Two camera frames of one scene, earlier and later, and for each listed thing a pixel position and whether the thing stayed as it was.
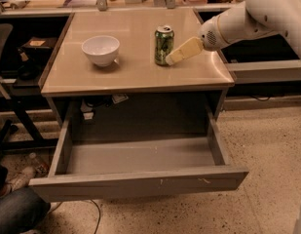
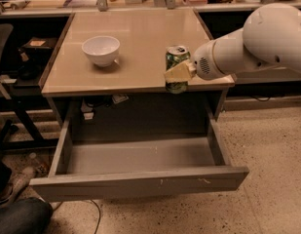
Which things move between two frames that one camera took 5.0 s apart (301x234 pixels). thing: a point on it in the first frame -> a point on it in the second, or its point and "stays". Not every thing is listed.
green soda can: x=164 y=44 -> x=175 y=56
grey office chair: x=2 y=32 stays
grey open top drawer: x=117 y=169 stays
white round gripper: x=209 y=35 -> x=204 y=63
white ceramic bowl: x=101 y=50 stays
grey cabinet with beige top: x=132 y=95 stays
